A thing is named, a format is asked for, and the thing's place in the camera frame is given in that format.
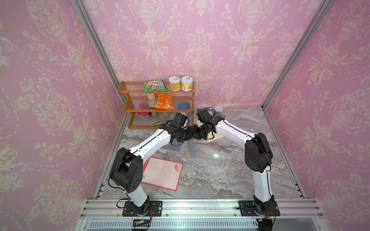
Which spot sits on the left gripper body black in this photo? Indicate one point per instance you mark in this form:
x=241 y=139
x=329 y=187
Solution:
x=185 y=134

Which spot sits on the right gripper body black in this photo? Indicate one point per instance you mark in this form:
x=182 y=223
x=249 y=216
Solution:
x=201 y=132

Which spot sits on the teal blue envelope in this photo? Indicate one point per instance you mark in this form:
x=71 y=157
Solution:
x=191 y=146

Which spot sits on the dark grey envelope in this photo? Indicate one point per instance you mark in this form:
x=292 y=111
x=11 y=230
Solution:
x=171 y=147

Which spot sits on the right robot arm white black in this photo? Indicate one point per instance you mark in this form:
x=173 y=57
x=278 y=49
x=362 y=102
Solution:
x=257 y=156

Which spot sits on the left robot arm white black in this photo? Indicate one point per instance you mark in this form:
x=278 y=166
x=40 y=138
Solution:
x=127 y=169

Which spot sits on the purple snack bag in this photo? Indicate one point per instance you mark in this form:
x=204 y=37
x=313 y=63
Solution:
x=209 y=109

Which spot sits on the blue lid cup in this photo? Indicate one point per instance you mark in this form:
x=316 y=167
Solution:
x=184 y=106

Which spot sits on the green instant noodle cup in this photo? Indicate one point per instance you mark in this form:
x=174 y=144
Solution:
x=218 y=110

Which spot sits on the orange snack bag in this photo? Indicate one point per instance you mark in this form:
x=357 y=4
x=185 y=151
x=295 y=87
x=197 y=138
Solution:
x=164 y=101

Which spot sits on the beige bottle on shelf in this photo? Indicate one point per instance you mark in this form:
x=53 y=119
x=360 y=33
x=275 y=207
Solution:
x=151 y=99

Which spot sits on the wooden three-tier shelf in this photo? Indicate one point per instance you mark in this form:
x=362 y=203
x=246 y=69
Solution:
x=134 y=94

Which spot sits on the pink item on shelf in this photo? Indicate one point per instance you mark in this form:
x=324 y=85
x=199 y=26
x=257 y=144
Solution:
x=143 y=107

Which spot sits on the right yellow can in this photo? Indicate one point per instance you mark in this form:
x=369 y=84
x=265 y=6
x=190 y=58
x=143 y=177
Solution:
x=186 y=83

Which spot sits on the yellow can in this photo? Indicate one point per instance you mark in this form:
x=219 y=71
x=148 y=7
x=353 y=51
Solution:
x=175 y=83
x=186 y=83

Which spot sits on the left yellow can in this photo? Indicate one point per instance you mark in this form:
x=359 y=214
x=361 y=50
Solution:
x=175 y=83

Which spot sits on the green snack bag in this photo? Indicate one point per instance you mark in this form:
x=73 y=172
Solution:
x=155 y=86

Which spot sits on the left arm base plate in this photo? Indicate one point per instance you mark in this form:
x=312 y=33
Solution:
x=151 y=208

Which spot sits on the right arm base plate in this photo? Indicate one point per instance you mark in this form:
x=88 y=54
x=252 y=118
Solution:
x=252 y=209

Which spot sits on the aluminium front rail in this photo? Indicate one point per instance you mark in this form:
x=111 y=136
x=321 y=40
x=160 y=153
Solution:
x=202 y=208

